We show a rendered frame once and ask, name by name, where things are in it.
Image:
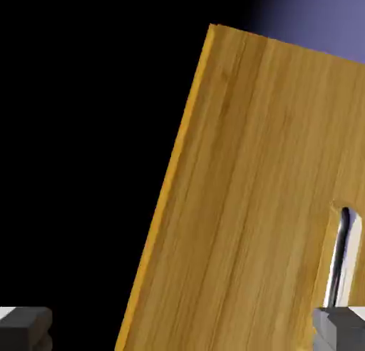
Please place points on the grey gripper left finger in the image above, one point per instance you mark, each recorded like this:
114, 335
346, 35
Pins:
24, 326

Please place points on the light wood cabinet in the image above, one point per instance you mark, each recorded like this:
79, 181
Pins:
159, 242

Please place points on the light wood drawer front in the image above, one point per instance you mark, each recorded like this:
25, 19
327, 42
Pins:
242, 199

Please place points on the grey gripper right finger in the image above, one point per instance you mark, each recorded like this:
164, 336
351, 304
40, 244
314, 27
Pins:
339, 331

